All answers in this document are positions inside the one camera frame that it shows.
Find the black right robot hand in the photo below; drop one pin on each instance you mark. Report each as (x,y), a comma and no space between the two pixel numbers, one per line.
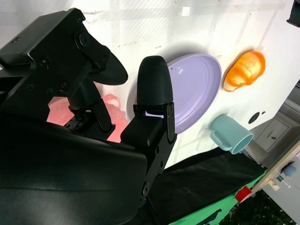
(70,175)

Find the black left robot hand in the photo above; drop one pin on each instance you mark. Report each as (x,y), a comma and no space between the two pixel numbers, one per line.
(294,14)

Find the pink plush pig doll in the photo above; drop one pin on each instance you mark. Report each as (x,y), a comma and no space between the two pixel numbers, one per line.
(114,105)

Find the lilac plastic plate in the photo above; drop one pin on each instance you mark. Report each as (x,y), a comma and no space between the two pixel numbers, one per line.
(194,89)

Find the orange striped bread toy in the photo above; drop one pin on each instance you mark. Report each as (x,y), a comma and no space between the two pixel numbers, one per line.
(246,70)

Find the grey cabinet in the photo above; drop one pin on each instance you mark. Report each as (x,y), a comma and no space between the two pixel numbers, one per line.
(276,131)

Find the black backdrop cloth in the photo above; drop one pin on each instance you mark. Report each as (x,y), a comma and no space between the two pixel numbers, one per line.
(199,182)

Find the teal plastic mug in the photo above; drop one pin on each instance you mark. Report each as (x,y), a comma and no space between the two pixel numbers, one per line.
(230,131)

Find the green cloth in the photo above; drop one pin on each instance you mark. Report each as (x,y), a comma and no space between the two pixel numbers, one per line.
(225,208)

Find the white panel with stickers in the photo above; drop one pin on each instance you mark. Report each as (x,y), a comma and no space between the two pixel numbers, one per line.
(283,180)

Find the red cap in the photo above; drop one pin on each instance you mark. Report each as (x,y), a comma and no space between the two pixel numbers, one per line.
(243,194)

